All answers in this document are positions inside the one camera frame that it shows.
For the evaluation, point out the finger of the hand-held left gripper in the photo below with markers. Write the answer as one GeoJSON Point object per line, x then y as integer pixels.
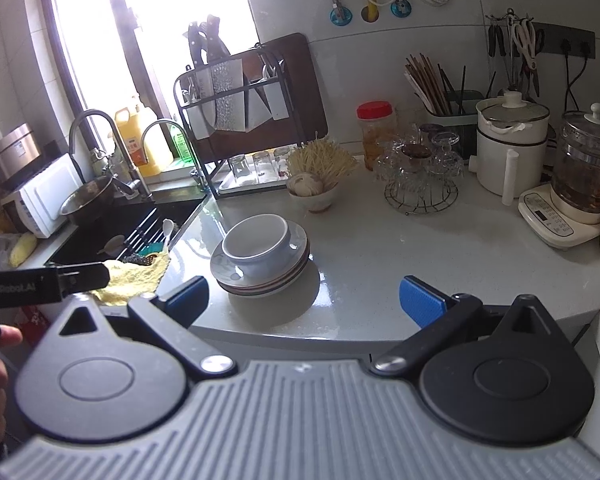
{"type": "Point", "coordinates": [87, 276]}

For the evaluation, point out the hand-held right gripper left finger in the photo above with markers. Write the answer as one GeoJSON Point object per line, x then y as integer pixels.
{"type": "Point", "coordinates": [187, 296]}

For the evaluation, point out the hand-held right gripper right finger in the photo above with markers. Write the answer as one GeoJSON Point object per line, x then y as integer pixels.
{"type": "Point", "coordinates": [422, 302]}

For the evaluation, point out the translucent plastic bowl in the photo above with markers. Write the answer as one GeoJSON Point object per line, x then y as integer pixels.
{"type": "Point", "coordinates": [262, 267]}

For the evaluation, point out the person's left hand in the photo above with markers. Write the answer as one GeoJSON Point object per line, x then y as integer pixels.
{"type": "Point", "coordinates": [9, 335]}

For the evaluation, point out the clear plastic bag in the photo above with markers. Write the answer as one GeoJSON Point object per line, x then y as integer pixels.
{"type": "Point", "coordinates": [12, 252]}

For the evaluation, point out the black sink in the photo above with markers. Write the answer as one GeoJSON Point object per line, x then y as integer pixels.
{"type": "Point", "coordinates": [95, 240]}

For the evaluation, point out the yellow dish cloth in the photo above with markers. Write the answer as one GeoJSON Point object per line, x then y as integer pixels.
{"type": "Point", "coordinates": [135, 280]}

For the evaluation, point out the dark scrubber pad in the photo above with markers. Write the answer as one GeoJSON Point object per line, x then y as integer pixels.
{"type": "Point", "coordinates": [147, 259]}

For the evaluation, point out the white spoon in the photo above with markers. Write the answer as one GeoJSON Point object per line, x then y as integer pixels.
{"type": "Point", "coordinates": [167, 232]}

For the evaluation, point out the roll-up sink rack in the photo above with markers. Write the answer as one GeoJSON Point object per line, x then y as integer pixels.
{"type": "Point", "coordinates": [142, 230]}

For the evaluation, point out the steel bowl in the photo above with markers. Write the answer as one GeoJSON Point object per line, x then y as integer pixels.
{"type": "Point", "coordinates": [87, 200]}

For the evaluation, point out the white microwave oven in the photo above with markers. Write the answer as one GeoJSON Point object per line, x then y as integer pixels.
{"type": "Point", "coordinates": [45, 200]}

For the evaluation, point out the tall steel faucet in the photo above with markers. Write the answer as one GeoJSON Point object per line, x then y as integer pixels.
{"type": "Point", "coordinates": [130, 180]}

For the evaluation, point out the white drip tray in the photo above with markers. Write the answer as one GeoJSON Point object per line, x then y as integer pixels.
{"type": "Point", "coordinates": [250, 186]}

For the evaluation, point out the steel rice cooker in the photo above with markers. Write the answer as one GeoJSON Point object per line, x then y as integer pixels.
{"type": "Point", "coordinates": [12, 152]}

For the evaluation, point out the thin curved steel faucet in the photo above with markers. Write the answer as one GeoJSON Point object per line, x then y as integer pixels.
{"type": "Point", "coordinates": [192, 160]}

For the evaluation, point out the clear drinking glass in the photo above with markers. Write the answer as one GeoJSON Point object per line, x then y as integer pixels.
{"type": "Point", "coordinates": [262, 165]}
{"type": "Point", "coordinates": [238, 167]}
{"type": "Point", "coordinates": [282, 160]}

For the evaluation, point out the yellow detergent bottle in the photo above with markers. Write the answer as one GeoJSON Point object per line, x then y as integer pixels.
{"type": "Point", "coordinates": [140, 145]}

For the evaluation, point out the cluster of cut glass cups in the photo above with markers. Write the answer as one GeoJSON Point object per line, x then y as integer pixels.
{"type": "Point", "coordinates": [420, 157]}

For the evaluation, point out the white bowl with noodles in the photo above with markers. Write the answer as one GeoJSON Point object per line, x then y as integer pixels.
{"type": "Point", "coordinates": [315, 202]}

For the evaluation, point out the green bottle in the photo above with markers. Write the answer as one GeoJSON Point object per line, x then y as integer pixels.
{"type": "Point", "coordinates": [180, 145]}

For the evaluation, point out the garlic bulb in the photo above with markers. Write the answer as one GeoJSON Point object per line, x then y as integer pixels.
{"type": "Point", "coordinates": [306, 184]}

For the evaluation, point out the white electric pot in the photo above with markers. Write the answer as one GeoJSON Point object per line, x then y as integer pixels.
{"type": "Point", "coordinates": [505, 155]}

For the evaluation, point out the dried noodle bundle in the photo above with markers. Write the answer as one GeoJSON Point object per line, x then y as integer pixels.
{"type": "Point", "coordinates": [325, 160]}

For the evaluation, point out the red lid jar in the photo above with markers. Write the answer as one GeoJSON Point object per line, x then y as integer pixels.
{"type": "Point", "coordinates": [377, 130]}

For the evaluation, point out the black dish rack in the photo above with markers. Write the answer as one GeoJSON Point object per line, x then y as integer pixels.
{"type": "Point", "coordinates": [185, 110]}

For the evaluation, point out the glass health kettle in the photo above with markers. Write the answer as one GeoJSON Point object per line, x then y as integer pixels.
{"type": "Point", "coordinates": [580, 180]}

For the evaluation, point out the patterned cleaver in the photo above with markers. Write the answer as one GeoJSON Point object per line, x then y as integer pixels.
{"type": "Point", "coordinates": [225, 95]}

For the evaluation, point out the bundle of chopsticks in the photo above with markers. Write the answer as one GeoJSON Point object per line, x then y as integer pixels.
{"type": "Point", "coordinates": [425, 82]}

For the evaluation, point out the brown cutting board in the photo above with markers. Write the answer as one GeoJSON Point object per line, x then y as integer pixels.
{"type": "Point", "coordinates": [300, 100]}

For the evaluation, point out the kitchen scissors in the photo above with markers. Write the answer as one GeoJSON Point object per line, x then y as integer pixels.
{"type": "Point", "coordinates": [526, 42]}

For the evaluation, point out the black wall power strip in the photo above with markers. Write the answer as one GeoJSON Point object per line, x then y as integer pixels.
{"type": "Point", "coordinates": [565, 40]}

